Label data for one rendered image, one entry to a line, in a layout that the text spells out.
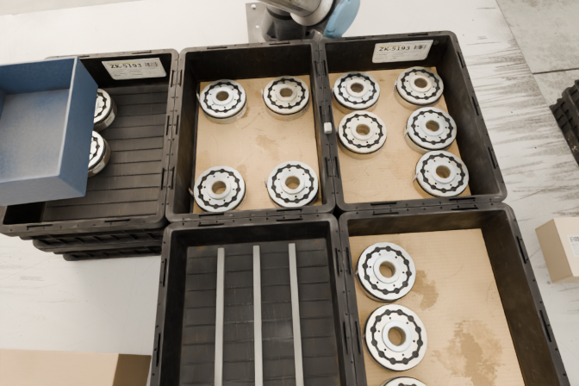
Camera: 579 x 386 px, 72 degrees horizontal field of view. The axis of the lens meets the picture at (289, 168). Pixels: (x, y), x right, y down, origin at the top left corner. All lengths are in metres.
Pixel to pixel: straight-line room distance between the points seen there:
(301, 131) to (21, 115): 0.51
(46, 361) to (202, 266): 0.29
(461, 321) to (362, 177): 0.32
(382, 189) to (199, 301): 0.41
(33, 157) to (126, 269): 0.38
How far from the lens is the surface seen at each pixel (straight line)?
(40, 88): 0.76
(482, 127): 0.83
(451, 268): 0.81
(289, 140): 0.87
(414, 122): 0.88
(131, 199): 0.88
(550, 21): 2.63
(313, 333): 0.75
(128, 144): 0.95
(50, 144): 0.70
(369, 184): 0.83
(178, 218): 0.72
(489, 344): 0.81
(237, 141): 0.88
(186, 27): 1.31
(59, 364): 0.82
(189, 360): 0.77
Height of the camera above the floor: 1.58
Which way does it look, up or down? 64 degrees down
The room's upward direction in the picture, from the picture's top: 4 degrees counter-clockwise
